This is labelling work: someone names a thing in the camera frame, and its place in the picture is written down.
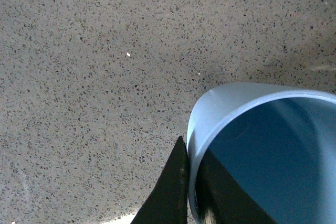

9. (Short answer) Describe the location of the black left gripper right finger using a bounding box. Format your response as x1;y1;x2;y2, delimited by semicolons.
195;150;275;223

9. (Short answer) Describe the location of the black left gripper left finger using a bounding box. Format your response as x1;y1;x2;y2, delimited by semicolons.
131;136;189;224

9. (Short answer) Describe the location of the blue plastic cup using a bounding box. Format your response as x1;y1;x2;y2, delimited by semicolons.
187;82;335;223

